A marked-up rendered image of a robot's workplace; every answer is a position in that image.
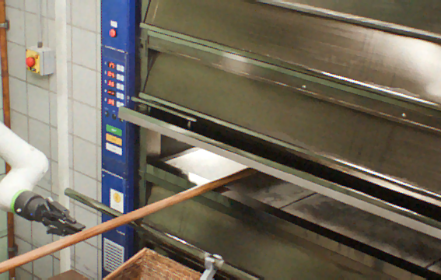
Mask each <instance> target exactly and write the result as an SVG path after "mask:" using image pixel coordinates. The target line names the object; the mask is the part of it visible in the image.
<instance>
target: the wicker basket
mask: <svg viewBox="0 0 441 280"><path fill-rule="evenodd" d="M147 256H148V257H147ZM140 258H141V259H140ZM146 258H147V259H146ZM151 259H152V260H151ZM135 261H136V262H135ZM150 261H151V262H150ZM132 263H133V264H132ZM139 263H140V264H139ZM159 263H160V264H159ZM156 265H157V266H158V267H157V266H156ZM134 266H135V267H134ZM147 266H148V267H147ZM149 266H150V267H149ZM170 266H171V267H170ZM149 268H150V269H149ZM170 268H171V269H170ZM133 269H134V270H133ZM151 269H152V270H151ZM153 269H154V270H153ZM161 269H162V270H161ZM167 270H168V271H167ZM178 270H179V271H178ZM153 271H154V272H153ZM137 272H138V273H137ZM144 272H145V273H144ZM157 272H158V273H157ZM165 272H166V273H165ZM177 272H179V273H177ZM126 273H127V274H126ZM133 273H134V274H133ZM182 273H183V274H182ZM152 274H153V275H152ZM132 275H133V276H132ZM147 275H148V276H147ZM161 275H162V276H161ZM168 275H169V276H168ZM171 275H172V276H173V277H172V276H171ZM149 276H150V277H151V278H152V279H151V278H150V277H149ZM188 276H189V277H190V278H189V277H188ZM115 277H116V278H115ZM136 277H137V278H136ZM201 277H202V274H200V272H196V271H194V269H193V270H191V269H190V268H188V267H185V266H183V265H182V264H179V263H177V262H176V261H173V260H171V259H169V258H168V257H164V256H163V254H162V255H161V254H158V253H157V252H155V251H153V250H150V249H148V248H146V247H145V248H144V249H143V250H140V252H138V253H137V254H135V255H134V257H132V258H131V259H130V258H129V260H128V261H126V262H125V263H123V265H121V266H120V267H119V268H118V269H117V270H115V271H114V272H112V273H111V274H110V275H108V276H107V277H106V278H105V279H103V280H125V279H126V280H127V279H128V280H135V279H136V280H142V279H143V280H153V279H154V280H178V279H180V280H200V279H201ZM145 278H146V279H145Z"/></svg>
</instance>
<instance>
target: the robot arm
mask: <svg viewBox="0 0 441 280"><path fill-rule="evenodd" d="M0 157H1V158H2V159H4V160H5V161H6V162H7V163H8V164H9V165H10V166H11V167H12V169H11V170H10V172H9V173H8V174H7V176H6V177H5V178H4V179H3V180H2V181H1V183H0V209H1V210H3V211H5V212H12V213H14V214H16V215H18V216H20V217H22V218H24V219H26V220H28V221H35V222H39V223H42V224H43V225H44V226H46V227H47V231H46V234H47V235H48V234H54V235H57V236H62V237H66V236H69V235H74V234H76V233H80V232H82V229H85V228H86V227H85V226H84V225H82V224H80V223H78V222H76V220H75V219H73V218H72V217H71V216H70V215H69V213H70V210H68V209H67V208H66V207H65V206H63V205H62V204H60V203H59V202H57V201H56V200H55V199H54V197H53V196H50V197H48V198H45V199H44V197H43V196H41V195H38V194H35V193H33V192H32V190H33V189H34V188H35V187H36V185H37V184H38V183H39V181H40V180H41V179H42V178H43V177H44V175H45V174H46V173H47V170H48V160H47V157H46V156H45V155H44V154H43V153H42V152H41V151H39V150H38V149H35V148H34V147H32V146H31V145H29V144H27V143H26V142H24V141H23V140H22V139H21V138H19V137H18V136H17V135H16V134H15V133H14V132H12V131H11V130H10V129H9V128H7V127H6V126H5V125H4V124H3V123H2V122H1V121H0ZM59 219H60V220H63V221H64V222H65V223H63V222H61V221H60V220H59ZM50 225H51V226H55V227H56V228H54V227H51V226H50Z"/></svg>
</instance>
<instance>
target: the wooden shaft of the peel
mask: <svg viewBox="0 0 441 280"><path fill-rule="evenodd" d="M258 171H260V170H256V169H254V168H251V167H246V168H243V169H241V170H238V171H236V172H233V173H230V174H228V175H225V176H224V177H220V178H219V179H216V180H213V181H211V182H208V183H206V184H202V185H201V186H198V187H195V188H192V189H190V190H188V191H183V192H180V193H178V194H175V195H174V196H171V197H169V198H165V199H163V200H161V201H158V202H156V203H153V204H150V205H147V206H145V207H143V208H140V209H137V210H135V211H133V212H129V213H128V214H126V215H123V216H120V217H118V218H115V219H112V220H110V221H108V222H105V223H102V224H100V225H98V226H94V227H92V228H90V229H87V230H84V231H82V232H80V233H76V234H74V235H72V236H69V237H67V238H64V239H63V240H59V241H56V242H53V243H49V244H47V245H45V246H42V247H39V248H37V249H35V250H31V251H29V252H26V253H24V254H21V255H19V256H16V257H13V258H11V259H8V260H7V261H3V262H2V263H0V274H1V273H4V272H6V271H9V270H12V269H13V268H17V267H19V266H21V265H24V264H27V263H29V262H31V261H35V260H36V259H39V258H41V257H44V256H47V255H48V254H52V253H54V252H56V251H59V250H62V249H64V248H66V247H70V246H71V245H73V244H75V243H79V242H81V241H83V240H87V239H90V238H93V237H95V236H99V235H100V234H103V233H106V232H108V231H111V230H112V229H116V228H118V227H120V226H123V225H126V224H127V223H130V222H133V221H135V220H137V219H140V218H142V217H145V216H147V215H150V214H152V213H154V212H157V211H160V210H162V209H165V208H168V207H170V206H172V205H175V204H177V203H179V202H182V201H185V200H187V199H189V198H192V197H194V196H197V195H199V194H202V193H205V192H206V191H212V190H214V189H216V188H218V187H221V186H223V185H225V184H228V183H231V182H233V181H235V180H239V179H240V178H243V177H246V176H248V175H251V174H252V173H256V172H258Z"/></svg>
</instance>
